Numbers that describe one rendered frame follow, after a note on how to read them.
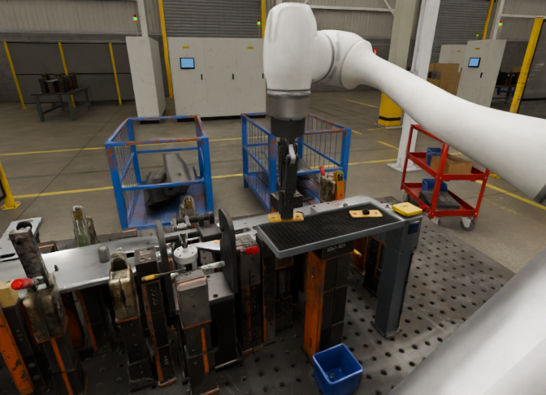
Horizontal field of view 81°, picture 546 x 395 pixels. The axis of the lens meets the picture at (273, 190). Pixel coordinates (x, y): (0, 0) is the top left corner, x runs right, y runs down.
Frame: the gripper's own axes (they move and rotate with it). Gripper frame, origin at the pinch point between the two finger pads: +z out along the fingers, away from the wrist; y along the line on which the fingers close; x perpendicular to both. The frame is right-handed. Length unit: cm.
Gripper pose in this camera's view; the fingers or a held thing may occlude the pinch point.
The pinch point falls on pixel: (286, 202)
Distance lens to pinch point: 76.8
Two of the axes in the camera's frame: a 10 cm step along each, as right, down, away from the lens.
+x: -9.9, 0.5, -1.4
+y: -1.5, -3.8, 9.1
